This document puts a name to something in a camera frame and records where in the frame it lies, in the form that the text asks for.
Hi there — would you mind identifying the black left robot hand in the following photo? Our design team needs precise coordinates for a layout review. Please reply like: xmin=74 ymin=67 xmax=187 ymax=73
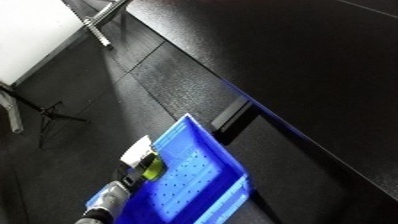
xmin=110 ymin=151 xmax=166 ymax=194

